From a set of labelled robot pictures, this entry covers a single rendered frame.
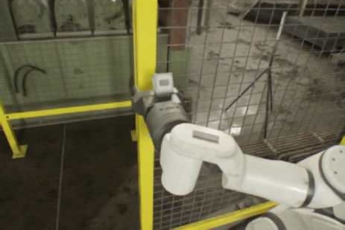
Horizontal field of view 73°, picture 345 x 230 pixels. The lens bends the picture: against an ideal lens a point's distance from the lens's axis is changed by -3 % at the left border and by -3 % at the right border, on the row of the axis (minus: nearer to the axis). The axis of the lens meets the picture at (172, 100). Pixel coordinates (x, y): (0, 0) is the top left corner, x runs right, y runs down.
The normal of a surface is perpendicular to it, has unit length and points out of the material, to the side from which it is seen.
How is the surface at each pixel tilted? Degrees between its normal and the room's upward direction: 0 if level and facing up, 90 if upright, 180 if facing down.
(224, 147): 6
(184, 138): 6
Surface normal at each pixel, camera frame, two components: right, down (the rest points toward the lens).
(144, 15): 0.29, 0.53
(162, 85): 0.29, 0.04
